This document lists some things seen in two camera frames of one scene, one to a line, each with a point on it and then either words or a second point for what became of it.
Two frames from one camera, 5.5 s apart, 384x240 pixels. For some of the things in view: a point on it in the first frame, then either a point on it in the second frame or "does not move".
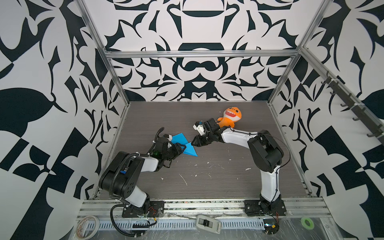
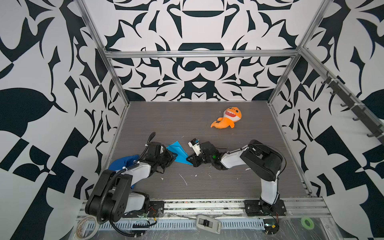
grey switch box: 208,223 does not move
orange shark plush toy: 231,115 does not move
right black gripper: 199,143 -> 194,160
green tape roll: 303,221 does not move
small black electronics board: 271,226 does not move
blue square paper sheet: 180,138 -> 182,155
